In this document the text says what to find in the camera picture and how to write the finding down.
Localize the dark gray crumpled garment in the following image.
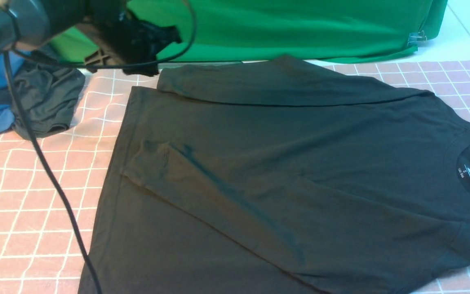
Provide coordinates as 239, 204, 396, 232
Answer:
0, 45, 86, 140

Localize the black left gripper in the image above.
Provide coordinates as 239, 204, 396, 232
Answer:
76, 0, 182, 77

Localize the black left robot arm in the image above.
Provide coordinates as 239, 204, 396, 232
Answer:
0, 0, 197, 77

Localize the dark gray long-sleeve top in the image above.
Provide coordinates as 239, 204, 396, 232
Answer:
89, 56, 470, 294

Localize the gray backdrop base bar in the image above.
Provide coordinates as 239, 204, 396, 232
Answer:
157, 61, 244, 70

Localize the metal binder clip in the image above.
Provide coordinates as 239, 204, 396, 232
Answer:
407, 30, 428, 46

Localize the green backdrop cloth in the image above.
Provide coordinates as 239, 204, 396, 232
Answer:
47, 0, 448, 65

